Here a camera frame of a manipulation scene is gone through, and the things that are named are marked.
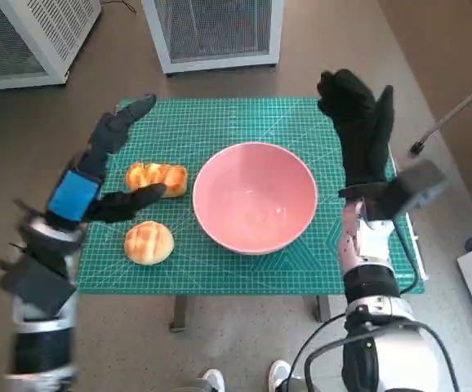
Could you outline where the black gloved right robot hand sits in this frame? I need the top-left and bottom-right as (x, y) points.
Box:
(316, 68), (396, 189)

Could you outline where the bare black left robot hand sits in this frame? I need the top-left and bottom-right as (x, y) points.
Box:
(44, 93), (168, 229)

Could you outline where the round toy bread bun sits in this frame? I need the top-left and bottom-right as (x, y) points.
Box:
(123, 220), (176, 266)

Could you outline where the long toy bread loaf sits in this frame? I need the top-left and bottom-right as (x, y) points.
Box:
(125, 162), (189, 199)

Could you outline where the pink bowl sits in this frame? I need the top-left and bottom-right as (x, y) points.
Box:
(192, 141), (318, 256)

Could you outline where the green cutting mat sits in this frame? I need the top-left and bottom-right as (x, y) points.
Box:
(76, 96), (427, 296)

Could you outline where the small white mesh cabinet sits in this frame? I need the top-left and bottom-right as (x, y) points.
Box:
(140, 0), (284, 74)

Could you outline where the large white mesh cabinet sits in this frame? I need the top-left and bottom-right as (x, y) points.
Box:
(0, 0), (103, 91)

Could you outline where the white robot left foot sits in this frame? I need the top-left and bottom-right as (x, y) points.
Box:
(202, 367), (227, 392)

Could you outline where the white robot foot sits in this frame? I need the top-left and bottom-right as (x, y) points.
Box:
(202, 367), (227, 392)
(269, 359), (294, 392)

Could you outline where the white robot right foot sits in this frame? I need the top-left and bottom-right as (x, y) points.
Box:
(269, 359), (294, 392)

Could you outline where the grey robot right leg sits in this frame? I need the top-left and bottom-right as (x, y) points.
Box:
(278, 375), (314, 392)

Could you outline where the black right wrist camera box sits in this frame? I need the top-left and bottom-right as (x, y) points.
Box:
(370, 158), (452, 224)

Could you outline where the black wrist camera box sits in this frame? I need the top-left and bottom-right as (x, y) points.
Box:
(0, 244), (78, 319)
(370, 158), (452, 224)

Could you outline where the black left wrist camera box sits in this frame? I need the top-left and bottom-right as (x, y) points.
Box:
(0, 244), (78, 319)

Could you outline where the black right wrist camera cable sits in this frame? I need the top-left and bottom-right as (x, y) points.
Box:
(393, 222), (421, 296)

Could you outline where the thin black floor cable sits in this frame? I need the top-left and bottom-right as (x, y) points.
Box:
(100, 0), (139, 13)

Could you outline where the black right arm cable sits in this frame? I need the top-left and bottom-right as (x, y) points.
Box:
(304, 320), (461, 392)
(291, 313), (347, 392)

